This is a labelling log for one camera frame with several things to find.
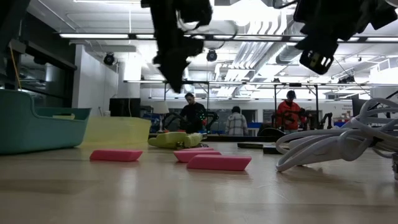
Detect green-handled pliers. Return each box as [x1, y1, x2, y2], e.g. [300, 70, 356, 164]
[147, 131, 208, 149]

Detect black monitor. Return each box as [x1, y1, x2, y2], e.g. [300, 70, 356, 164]
[109, 98, 141, 118]

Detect yellow hanging cable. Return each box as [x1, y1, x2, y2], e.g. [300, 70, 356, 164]
[9, 46, 22, 91]

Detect yellow translucent plastic bin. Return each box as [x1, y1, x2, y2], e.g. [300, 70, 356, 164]
[81, 116, 152, 147]

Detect white table lamp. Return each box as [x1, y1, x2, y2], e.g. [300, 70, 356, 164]
[152, 101, 170, 133]

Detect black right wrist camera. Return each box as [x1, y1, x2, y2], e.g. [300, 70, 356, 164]
[299, 49, 335, 75]

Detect black background workstation frame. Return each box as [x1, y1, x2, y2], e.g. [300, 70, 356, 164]
[164, 80, 320, 134]

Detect long overhead light bar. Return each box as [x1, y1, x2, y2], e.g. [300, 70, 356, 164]
[57, 32, 398, 44]

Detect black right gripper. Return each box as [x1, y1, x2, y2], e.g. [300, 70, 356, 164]
[294, 0, 371, 52]

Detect person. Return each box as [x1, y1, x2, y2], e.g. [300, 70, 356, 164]
[275, 90, 307, 134]
[224, 106, 249, 136]
[179, 92, 208, 134]

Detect teal plastic bin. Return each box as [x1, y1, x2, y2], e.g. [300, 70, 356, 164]
[0, 89, 91, 156]

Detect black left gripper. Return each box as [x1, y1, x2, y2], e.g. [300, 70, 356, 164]
[149, 0, 205, 94]

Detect white coiled power cable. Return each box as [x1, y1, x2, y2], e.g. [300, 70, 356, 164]
[275, 98, 398, 173]

